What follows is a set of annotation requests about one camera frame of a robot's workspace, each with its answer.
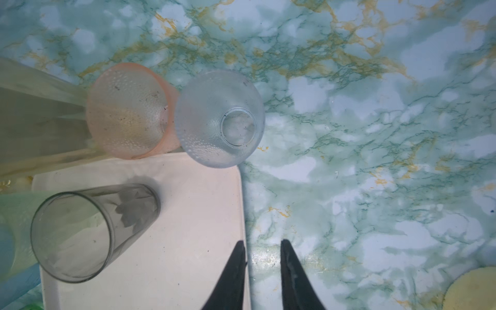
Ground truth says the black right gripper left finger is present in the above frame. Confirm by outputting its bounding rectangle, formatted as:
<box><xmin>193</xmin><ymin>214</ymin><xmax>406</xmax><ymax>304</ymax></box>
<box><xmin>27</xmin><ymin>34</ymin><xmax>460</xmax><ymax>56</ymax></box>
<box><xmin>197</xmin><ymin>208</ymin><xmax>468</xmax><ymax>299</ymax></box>
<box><xmin>202</xmin><ymin>240</ymin><xmax>247</xmax><ymax>310</ymax></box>

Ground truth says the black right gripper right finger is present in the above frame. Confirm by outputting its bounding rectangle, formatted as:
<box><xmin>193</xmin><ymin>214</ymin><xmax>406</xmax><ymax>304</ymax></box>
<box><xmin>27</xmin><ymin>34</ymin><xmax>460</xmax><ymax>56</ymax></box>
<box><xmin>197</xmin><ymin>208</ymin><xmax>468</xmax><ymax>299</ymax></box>
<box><xmin>280</xmin><ymin>239</ymin><xmax>325</xmax><ymax>310</ymax></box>

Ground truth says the small grey glass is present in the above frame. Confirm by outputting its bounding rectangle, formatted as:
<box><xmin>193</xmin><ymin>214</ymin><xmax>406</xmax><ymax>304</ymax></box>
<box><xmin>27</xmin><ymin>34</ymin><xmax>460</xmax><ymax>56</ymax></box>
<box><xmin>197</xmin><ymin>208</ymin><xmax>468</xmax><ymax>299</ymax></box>
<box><xmin>30</xmin><ymin>183</ymin><xmax>161</xmax><ymax>284</ymax></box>

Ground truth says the clear dotted glass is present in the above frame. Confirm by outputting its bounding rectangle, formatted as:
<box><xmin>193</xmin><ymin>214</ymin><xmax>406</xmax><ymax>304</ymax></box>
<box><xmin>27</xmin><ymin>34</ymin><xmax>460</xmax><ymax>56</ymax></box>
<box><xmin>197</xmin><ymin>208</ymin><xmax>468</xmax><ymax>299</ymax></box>
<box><xmin>174</xmin><ymin>70</ymin><xmax>266</xmax><ymax>169</ymax></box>

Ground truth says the pink dotted glass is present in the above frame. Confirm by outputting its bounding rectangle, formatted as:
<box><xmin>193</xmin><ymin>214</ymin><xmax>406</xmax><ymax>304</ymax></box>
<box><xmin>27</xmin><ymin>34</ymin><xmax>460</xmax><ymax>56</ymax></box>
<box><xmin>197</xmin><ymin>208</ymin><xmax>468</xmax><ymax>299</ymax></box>
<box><xmin>86</xmin><ymin>63</ymin><xmax>180</xmax><ymax>160</ymax></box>

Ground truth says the light green short glass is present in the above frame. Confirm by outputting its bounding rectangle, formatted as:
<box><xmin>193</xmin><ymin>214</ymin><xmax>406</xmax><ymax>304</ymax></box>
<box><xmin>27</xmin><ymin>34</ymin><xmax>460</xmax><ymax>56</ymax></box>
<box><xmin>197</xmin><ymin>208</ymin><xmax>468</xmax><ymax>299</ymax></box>
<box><xmin>1</xmin><ymin>191</ymin><xmax>57</xmax><ymax>281</ymax></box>

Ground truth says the beige plastic tray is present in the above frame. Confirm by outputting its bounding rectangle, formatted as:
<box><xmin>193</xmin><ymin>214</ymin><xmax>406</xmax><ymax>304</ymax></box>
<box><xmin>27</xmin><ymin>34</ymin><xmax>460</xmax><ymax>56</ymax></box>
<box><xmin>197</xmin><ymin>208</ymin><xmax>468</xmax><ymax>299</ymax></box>
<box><xmin>32</xmin><ymin>152</ymin><xmax>245</xmax><ymax>309</ymax></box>

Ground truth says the yellow sponge ball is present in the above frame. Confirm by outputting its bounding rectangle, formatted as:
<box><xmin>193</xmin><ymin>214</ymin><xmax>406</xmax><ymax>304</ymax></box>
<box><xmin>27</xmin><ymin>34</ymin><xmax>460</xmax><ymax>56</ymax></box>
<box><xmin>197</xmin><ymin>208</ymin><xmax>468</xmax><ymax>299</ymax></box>
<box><xmin>443</xmin><ymin>267</ymin><xmax>495</xmax><ymax>310</ymax></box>

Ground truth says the blue short glass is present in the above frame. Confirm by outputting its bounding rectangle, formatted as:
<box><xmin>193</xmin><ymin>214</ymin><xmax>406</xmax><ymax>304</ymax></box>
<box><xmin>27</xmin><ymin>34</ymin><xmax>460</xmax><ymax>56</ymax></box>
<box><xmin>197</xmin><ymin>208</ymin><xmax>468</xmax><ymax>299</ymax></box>
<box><xmin>1</xmin><ymin>263</ymin><xmax>43</xmax><ymax>309</ymax></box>

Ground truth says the tall yellow glass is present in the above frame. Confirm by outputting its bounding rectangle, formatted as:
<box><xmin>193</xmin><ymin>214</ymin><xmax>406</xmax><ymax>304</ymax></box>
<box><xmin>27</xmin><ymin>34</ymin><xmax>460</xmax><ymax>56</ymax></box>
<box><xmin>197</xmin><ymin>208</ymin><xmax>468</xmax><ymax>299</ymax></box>
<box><xmin>1</xmin><ymin>58</ymin><xmax>108</xmax><ymax>180</ymax></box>

